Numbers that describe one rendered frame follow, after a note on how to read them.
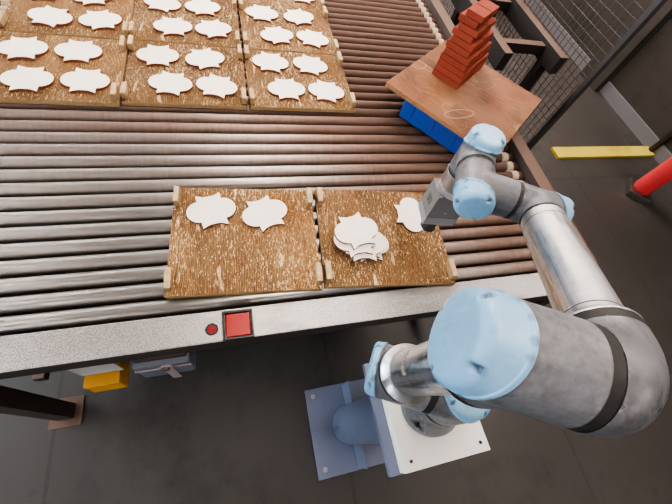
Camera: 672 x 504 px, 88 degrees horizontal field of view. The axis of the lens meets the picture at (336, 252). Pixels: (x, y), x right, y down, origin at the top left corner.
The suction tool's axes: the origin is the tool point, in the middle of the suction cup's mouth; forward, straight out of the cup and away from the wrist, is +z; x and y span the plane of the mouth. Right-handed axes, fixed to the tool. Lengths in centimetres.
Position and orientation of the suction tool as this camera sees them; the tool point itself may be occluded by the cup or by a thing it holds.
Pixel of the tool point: (427, 225)
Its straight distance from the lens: 98.5
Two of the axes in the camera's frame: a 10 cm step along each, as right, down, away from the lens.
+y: -9.8, -0.5, -1.7
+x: 0.5, 8.6, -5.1
